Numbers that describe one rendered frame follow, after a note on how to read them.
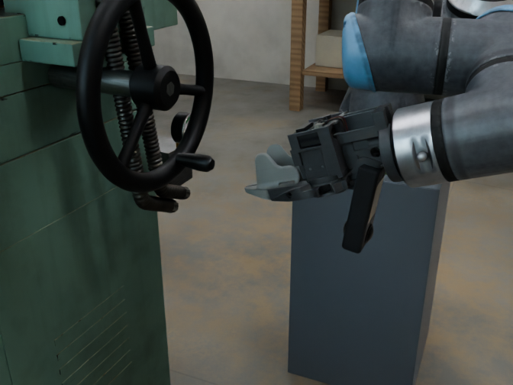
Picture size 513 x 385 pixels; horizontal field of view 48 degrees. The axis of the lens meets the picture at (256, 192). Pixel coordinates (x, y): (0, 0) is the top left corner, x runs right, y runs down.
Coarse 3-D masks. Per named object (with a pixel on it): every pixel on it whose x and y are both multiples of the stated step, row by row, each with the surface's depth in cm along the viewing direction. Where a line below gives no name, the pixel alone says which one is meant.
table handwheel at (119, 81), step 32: (128, 0) 68; (192, 0) 80; (96, 32) 65; (192, 32) 84; (96, 64) 65; (96, 96) 66; (128, 96) 80; (160, 96) 75; (96, 128) 67; (192, 128) 88; (96, 160) 70; (128, 160) 74
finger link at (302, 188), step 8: (296, 184) 69; (304, 184) 68; (328, 184) 68; (272, 192) 71; (280, 192) 70; (288, 192) 69; (296, 192) 68; (304, 192) 67; (312, 192) 67; (320, 192) 67; (272, 200) 71; (280, 200) 70; (288, 200) 69; (296, 200) 68
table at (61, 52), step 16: (144, 0) 100; (160, 0) 104; (0, 16) 76; (16, 16) 77; (144, 16) 101; (160, 16) 105; (176, 16) 110; (0, 32) 75; (16, 32) 77; (0, 48) 76; (16, 48) 78; (32, 48) 77; (48, 48) 76; (64, 48) 75; (0, 64) 76; (64, 64) 76
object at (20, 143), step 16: (16, 96) 79; (32, 96) 82; (48, 96) 84; (64, 96) 87; (112, 96) 97; (0, 112) 77; (16, 112) 80; (32, 112) 82; (48, 112) 85; (64, 112) 88; (112, 112) 98; (0, 128) 78; (16, 128) 80; (32, 128) 83; (48, 128) 86; (64, 128) 89; (0, 144) 78; (16, 144) 81; (32, 144) 83; (0, 160) 79
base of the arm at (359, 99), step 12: (348, 96) 122; (360, 96) 119; (372, 96) 117; (384, 96) 116; (396, 96) 116; (408, 96) 117; (420, 96) 119; (348, 108) 123; (360, 108) 119; (396, 108) 116
